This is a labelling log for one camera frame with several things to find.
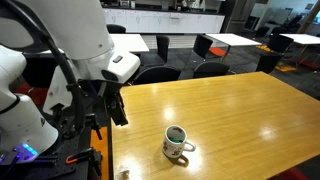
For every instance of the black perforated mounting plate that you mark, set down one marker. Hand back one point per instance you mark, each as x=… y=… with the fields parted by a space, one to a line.
x=72 y=129

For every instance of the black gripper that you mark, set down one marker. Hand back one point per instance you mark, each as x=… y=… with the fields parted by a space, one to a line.
x=116 y=109

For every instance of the black orange clamp front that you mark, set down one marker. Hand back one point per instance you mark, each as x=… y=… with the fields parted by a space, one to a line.
x=89 y=155

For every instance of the white table right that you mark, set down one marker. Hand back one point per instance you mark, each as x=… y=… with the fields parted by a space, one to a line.
x=304 y=40

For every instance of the white table left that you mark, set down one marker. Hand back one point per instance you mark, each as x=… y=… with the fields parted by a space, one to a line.
x=130 y=42

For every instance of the black orange clamp rear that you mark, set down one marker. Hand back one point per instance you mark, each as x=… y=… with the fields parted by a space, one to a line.
x=93 y=123

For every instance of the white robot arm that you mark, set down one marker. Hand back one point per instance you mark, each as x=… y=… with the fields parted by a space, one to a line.
x=76 y=34

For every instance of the black chair near left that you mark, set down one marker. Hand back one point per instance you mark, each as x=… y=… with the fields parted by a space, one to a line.
x=157 y=74

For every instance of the white table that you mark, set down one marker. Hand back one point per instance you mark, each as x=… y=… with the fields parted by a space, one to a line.
x=232 y=40
x=304 y=40
x=130 y=42

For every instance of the black chair by middle table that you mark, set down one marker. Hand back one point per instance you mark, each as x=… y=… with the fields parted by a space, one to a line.
x=201 y=47

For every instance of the black chair near right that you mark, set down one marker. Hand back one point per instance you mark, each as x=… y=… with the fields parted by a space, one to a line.
x=210 y=69

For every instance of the white patterned mug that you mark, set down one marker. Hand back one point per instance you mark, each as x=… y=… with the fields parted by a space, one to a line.
x=175 y=150

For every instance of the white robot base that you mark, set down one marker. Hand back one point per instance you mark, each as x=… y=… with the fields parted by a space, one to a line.
x=25 y=133

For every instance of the black chair middle back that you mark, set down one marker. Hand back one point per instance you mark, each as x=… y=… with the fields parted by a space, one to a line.
x=162 y=51

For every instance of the white table middle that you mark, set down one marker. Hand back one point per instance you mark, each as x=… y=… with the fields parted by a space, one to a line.
x=232 y=40

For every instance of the black orange clamp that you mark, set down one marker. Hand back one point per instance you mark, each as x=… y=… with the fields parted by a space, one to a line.
x=93 y=123
x=89 y=155

